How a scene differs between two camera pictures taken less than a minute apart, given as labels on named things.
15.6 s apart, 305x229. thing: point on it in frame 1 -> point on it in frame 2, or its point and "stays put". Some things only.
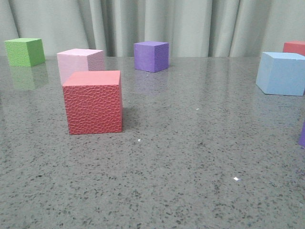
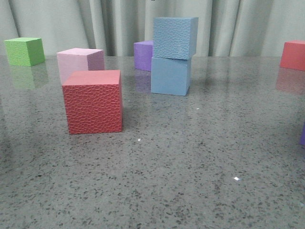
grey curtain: [192, 28] stays put
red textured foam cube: [93, 100] stays put
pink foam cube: [79, 60] stays put
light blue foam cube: [281, 73] -> [175, 37]
